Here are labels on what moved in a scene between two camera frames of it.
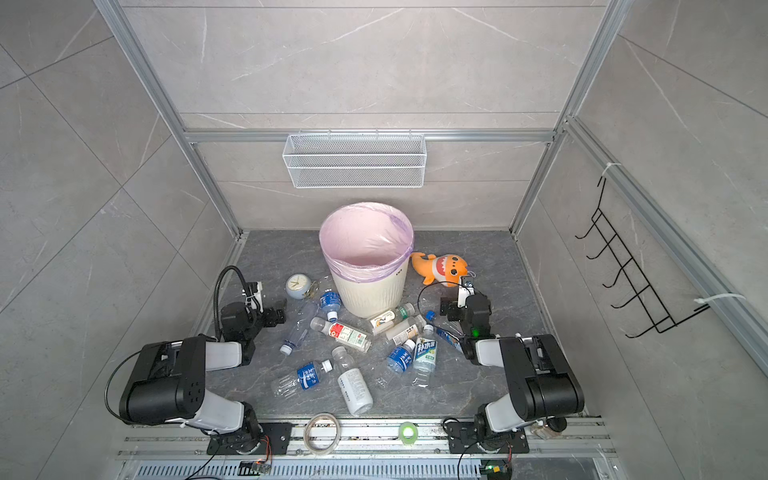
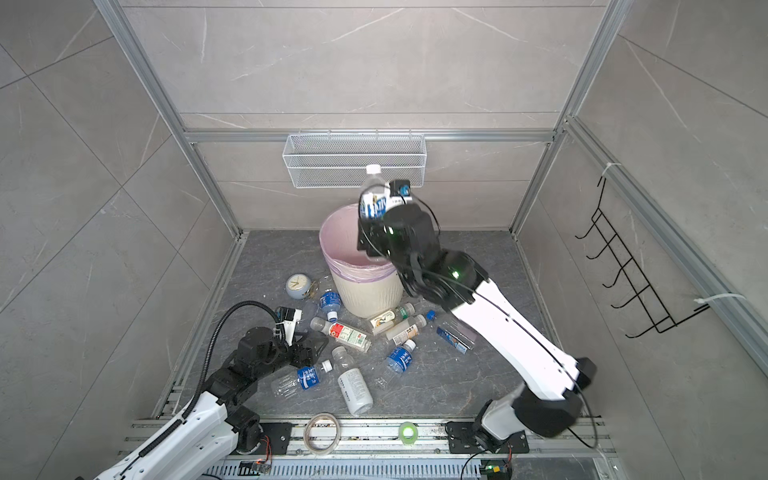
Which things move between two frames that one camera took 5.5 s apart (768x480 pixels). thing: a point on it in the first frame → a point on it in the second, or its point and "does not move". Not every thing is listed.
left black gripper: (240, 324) → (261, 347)
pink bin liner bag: (366, 242) does not move
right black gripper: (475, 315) → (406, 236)
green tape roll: (408, 440) does not move
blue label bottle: (330, 302) does not move
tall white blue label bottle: (424, 360) → (375, 197)
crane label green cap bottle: (385, 320) does not move
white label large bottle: (354, 383) does not move
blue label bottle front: (307, 376) does not move
